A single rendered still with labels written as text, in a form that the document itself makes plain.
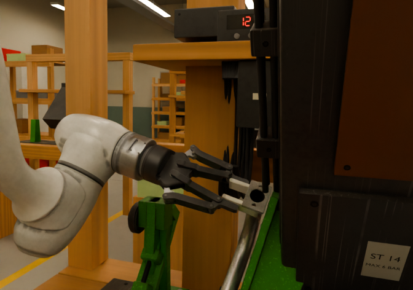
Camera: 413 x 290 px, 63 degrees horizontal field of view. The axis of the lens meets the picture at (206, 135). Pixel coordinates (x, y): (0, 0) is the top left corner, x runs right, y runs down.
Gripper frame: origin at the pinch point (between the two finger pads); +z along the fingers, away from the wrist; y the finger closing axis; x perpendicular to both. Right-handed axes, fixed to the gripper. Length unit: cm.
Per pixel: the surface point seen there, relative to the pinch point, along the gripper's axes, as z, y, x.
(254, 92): -6.3, 23.2, -3.2
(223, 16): -18.4, 34.6, -12.3
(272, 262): 8.2, -11.2, -5.6
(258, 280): 7.1, -13.7, -3.2
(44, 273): -151, -16, 225
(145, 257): -18.4, -12.4, 22.4
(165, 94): -456, 621, 751
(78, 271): -44, -19, 50
